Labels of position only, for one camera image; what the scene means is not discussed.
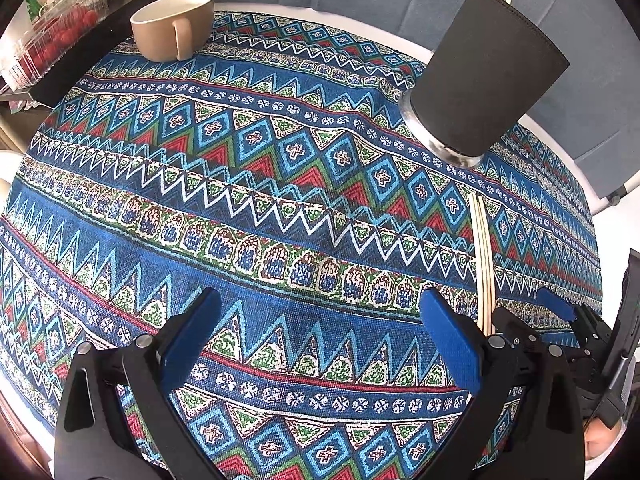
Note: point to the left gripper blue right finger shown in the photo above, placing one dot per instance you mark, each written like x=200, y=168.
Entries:
x=454, y=336

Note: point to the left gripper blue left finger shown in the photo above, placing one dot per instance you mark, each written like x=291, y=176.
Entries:
x=183, y=338

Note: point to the person's right hand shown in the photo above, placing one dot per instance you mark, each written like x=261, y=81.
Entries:
x=598, y=437

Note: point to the clear box of red items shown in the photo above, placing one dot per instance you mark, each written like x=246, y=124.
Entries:
x=60, y=24

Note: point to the black cylindrical utensil holder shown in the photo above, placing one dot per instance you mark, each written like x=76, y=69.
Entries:
x=490, y=68

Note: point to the wooden chopstick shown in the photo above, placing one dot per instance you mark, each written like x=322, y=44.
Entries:
x=488, y=260
x=480, y=267

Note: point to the beige ceramic mug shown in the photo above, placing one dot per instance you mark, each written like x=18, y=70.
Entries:
x=172, y=30

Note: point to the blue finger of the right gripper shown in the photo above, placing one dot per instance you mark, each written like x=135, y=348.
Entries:
x=557, y=305

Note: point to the patterned blue tablecloth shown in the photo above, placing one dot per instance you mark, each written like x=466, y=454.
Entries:
x=274, y=167

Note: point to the black side shelf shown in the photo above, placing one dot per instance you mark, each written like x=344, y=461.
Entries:
x=87, y=51

